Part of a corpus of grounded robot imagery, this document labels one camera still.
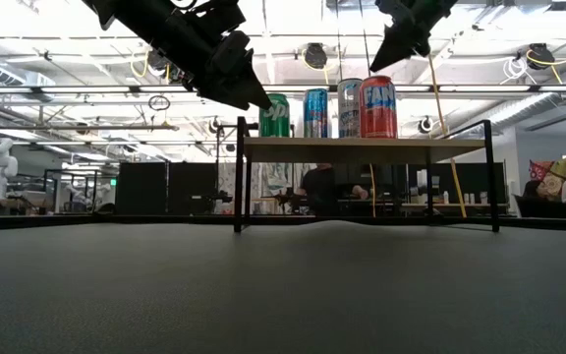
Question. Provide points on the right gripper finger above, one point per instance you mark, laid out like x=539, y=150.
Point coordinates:
x=422, y=41
x=398, y=41

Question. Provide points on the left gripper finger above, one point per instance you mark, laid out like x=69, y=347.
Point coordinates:
x=239, y=56
x=229, y=91

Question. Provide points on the green Sprite soda can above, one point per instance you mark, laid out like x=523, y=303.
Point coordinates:
x=275, y=123

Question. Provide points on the red Fanta strawberry can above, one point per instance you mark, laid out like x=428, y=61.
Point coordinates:
x=379, y=113

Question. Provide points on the white Celsius Arctic Vibe can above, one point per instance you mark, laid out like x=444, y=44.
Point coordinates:
x=349, y=113

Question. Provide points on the teal blue slim energy can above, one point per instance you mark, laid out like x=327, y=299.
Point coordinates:
x=316, y=115

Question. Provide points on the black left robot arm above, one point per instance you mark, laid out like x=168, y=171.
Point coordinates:
x=103, y=12

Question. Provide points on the black partition panel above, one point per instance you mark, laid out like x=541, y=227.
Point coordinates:
x=165, y=187

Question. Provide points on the small white bottle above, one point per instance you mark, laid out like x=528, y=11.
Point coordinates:
x=445, y=198

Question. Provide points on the colourful patchwork quilt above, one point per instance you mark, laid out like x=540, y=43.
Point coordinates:
x=553, y=182

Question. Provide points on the black table mat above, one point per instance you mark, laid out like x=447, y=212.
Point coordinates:
x=283, y=295

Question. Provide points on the wooden shelf with black frame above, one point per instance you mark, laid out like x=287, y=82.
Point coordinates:
x=361, y=150

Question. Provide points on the black aluminium table frame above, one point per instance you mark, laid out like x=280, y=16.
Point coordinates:
x=548, y=223

